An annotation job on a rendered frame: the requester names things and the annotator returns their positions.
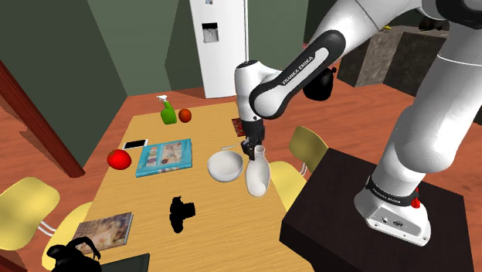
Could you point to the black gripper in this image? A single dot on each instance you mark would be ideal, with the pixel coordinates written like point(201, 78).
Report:
point(253, 131)

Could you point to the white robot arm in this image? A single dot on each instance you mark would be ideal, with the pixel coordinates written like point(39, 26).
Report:
point(425, 128)

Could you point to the white pen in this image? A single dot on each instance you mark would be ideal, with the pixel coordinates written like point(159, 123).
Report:
point(228, 147)

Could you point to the white bowl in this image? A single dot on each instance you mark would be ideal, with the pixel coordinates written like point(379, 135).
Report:
point(225, 165)

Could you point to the white vase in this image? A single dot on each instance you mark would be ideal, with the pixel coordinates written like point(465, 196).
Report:
point(258, 177)

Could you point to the yellow chair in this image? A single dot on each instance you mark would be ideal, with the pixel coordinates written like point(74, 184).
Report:
point(22, 214)
point(307, 147)

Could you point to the red-orange apple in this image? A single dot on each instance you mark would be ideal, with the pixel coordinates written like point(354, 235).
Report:
point(185, 115)

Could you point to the black round pot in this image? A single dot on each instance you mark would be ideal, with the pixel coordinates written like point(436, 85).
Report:
point(320, 86)

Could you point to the white refrigerator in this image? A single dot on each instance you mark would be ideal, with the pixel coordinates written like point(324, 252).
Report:
point(220, 56)

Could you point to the green spray bottle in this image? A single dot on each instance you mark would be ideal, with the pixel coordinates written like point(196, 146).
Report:
point(168, 115)

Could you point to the blue picture book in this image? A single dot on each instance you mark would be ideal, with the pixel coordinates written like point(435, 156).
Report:
point(165, 158)

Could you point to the wooden table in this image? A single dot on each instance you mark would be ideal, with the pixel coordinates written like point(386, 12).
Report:
point(226, 229)

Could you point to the white phone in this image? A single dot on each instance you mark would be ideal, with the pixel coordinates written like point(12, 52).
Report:
point(135, 144)

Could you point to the dark robot stand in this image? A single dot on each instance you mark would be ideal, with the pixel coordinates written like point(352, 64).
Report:
point(324, 233)

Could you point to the red tomato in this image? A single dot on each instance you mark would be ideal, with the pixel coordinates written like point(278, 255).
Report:
point(119, 159)

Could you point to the grey stone counter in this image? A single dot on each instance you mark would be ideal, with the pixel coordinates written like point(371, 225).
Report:
point(391, 60)

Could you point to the brown picture book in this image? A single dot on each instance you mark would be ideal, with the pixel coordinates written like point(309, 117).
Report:
point(103, 230)

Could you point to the dark laptop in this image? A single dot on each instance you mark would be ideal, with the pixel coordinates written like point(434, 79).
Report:
point(126, 263)

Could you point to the black camera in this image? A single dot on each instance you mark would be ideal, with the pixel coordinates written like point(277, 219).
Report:
point(181, 214)

